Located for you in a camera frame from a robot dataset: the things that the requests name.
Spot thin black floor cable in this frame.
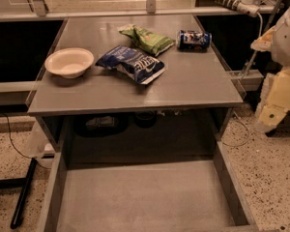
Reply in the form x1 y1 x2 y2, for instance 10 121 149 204
2 112 52 171

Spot thin grey floor cable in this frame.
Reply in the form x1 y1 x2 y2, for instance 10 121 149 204
221 111 251 148

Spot blue soda can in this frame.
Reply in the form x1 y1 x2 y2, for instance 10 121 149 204
176 30 212 51

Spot white power strip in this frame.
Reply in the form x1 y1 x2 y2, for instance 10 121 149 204
214 0 259 17

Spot open grey top drawer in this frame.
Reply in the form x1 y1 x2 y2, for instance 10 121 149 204
37 140 260 232

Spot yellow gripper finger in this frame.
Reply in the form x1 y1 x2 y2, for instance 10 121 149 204
254 67 290 132
250 27 275 52

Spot black floor stand leg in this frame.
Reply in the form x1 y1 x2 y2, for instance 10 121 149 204
0 159 38 229

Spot white power cable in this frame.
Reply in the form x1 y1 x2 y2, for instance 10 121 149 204
241 12 264 79

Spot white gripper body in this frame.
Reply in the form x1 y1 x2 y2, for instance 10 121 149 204
271 7 290 67

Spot green chip bag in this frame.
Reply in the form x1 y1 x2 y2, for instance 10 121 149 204
118 24 175 56

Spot grey drawer cabinet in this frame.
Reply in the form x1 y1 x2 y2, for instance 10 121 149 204
28 14 243 168

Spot white bowl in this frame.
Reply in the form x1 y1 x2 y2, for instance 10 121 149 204
44 47 94 79

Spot blue chip bag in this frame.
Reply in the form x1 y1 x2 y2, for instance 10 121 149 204
96 45 165 85

